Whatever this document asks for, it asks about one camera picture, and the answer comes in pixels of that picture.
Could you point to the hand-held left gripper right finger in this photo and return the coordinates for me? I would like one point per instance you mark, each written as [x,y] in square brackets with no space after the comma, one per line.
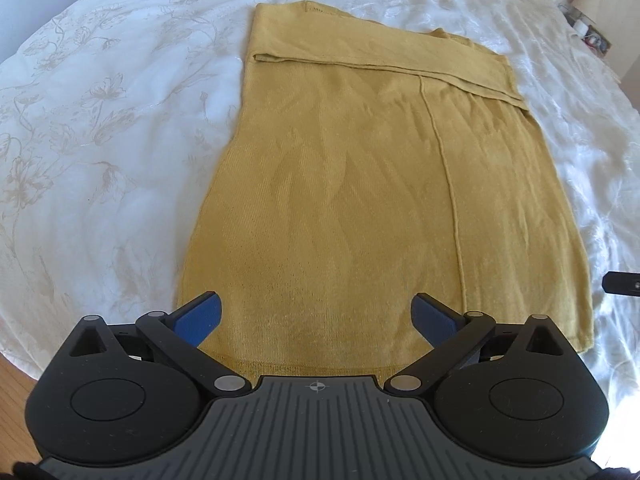
[432,316]

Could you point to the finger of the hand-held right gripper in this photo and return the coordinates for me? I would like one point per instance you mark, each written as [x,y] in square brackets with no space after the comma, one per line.
[622,282]

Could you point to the white floral bedspread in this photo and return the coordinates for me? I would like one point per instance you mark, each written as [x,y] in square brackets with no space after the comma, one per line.
[110,125]

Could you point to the wooden photo frame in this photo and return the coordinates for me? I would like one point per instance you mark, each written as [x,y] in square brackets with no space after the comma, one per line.
[597,42]

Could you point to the yellow knit sweater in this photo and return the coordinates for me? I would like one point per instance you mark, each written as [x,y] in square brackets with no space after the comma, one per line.
[370,200]

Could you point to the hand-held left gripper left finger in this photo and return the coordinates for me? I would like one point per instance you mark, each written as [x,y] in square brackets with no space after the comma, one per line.
[202,317]

